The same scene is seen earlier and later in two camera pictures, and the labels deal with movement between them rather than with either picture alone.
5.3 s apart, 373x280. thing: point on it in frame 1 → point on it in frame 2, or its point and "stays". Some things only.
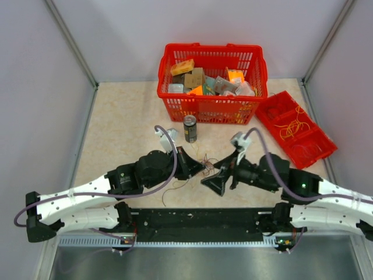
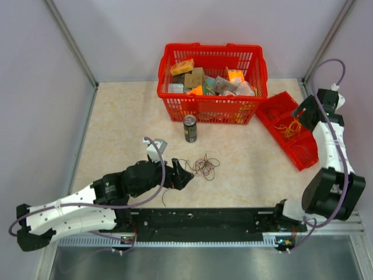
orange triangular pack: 197,90 stays
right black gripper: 217,182 → 307,105
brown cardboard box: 196,79 stays
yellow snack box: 184,66 stays
